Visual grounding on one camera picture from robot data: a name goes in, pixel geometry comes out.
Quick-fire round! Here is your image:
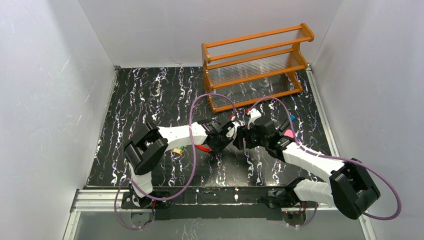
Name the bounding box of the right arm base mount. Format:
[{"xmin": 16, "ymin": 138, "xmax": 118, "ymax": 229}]
[{"xmin": 257, "ymin": 196, "xmax": 308, "ymax": 226}]

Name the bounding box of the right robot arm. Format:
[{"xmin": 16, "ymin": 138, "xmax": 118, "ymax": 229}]
[{"xmin": 233, "ymin": 116, "xmax": 381, "ymax": 220}]

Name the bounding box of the orange wooden shelf rack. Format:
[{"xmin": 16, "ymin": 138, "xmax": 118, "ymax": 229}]
[{"xmin": 201, "ymin": 23, "xmax": 315, "ymax": 113}]

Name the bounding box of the black marker with blue cap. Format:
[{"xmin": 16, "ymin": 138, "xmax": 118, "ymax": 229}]
[{"xmin": 278, "ymin": 114, "xmax": 296, "ymax": 132}]

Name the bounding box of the pink and grey eraser block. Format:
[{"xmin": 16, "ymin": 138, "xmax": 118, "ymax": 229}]
[{"xmin": 284, "ymin": 129, "xmax": 294, "ymax": 139}]

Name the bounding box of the yellow key tag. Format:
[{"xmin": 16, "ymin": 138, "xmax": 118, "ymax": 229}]
[{"xmin": 171, "ymin": 148, "xmax": 183, "ymax": 155}]

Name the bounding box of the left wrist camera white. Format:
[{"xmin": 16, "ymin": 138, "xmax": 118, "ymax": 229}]
[{"xmin": 225, "ymin": 116, "xmax": 241, "ymax": 140}]

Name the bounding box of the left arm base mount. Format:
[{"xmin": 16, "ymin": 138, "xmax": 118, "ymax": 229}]
[{"xmin": 120, "ymin": 191, "xmax": 171, "ymax": 210}]

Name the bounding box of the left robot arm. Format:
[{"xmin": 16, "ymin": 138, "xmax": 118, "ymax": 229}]
[{"xmin": 123, "ymin": 119, "xmax": 240, "ymax": 198}]

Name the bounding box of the metal keyring with red handle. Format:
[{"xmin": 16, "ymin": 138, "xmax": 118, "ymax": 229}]
[{"xmin": 195, "ymin": 144, "xmax": 212, "ymax": 153}]

